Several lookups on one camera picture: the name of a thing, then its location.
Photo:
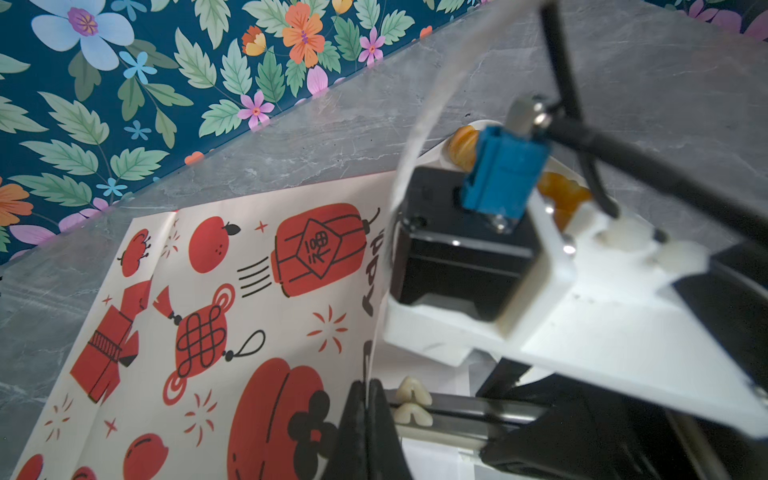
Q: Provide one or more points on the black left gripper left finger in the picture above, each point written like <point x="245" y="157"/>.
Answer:
<point x="348" y="458"/>

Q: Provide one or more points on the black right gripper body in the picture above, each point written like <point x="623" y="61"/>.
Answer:
<point x="591" y="433"/>

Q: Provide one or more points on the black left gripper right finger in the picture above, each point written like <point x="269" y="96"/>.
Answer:
<point x="385" y="458"/>

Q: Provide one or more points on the red white paper bag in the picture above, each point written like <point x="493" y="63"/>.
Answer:
<point x="213" y="342"/>

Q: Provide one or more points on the striped long bread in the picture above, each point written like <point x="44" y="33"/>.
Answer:
<point x="461" y="149"/>

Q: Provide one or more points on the orange triangular pastry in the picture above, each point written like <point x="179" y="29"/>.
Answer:
<point x="567" y="196"/>

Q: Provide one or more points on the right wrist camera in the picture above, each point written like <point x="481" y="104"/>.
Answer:
<point x="479" y="264"/>

